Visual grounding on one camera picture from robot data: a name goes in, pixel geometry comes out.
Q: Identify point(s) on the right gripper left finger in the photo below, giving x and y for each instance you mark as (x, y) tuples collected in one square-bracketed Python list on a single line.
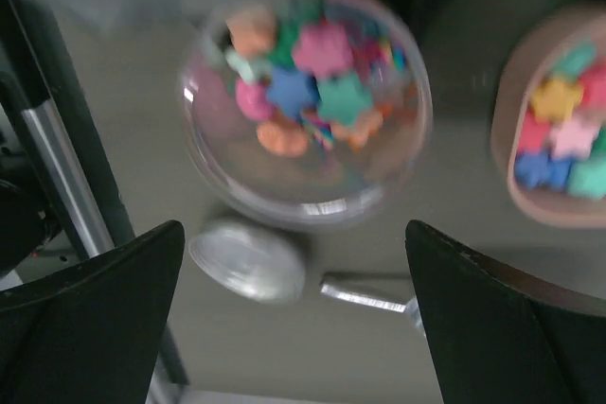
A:
[(91, 333)]

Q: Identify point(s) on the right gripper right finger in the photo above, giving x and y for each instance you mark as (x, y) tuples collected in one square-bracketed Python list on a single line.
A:
[(500, 335)]

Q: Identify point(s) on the clear plastic jar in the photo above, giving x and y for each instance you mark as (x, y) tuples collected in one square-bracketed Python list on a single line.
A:
[(306, 115)]

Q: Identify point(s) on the clear round jar lid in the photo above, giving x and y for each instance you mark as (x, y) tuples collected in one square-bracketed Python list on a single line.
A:
[(251, 260)]

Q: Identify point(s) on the pink tray of star candies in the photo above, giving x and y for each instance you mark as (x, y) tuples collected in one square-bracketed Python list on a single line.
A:
[(547, 132)]

